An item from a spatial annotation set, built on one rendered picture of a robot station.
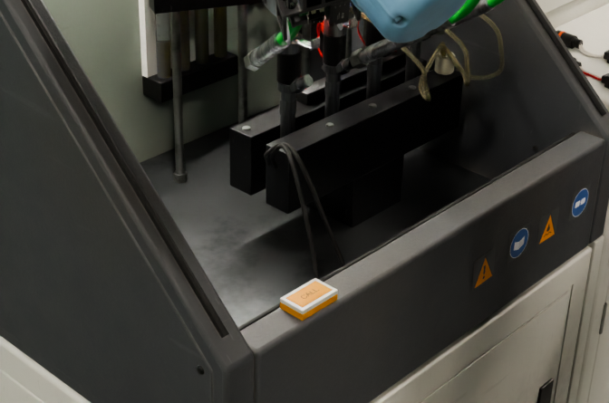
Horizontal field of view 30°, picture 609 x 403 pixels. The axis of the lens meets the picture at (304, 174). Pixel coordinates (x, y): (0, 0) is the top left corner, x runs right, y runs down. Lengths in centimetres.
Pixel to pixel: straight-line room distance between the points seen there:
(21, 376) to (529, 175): 63
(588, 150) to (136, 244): 63
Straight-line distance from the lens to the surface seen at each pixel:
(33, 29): 108
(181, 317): 103
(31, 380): 133
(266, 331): 106
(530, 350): 152
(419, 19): 77
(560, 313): 155
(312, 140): 134
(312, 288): 110
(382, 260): 117
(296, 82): 132
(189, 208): 149
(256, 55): 120
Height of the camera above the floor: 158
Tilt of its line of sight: 28 degrees down
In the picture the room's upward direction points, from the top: 1 degrees clockwise
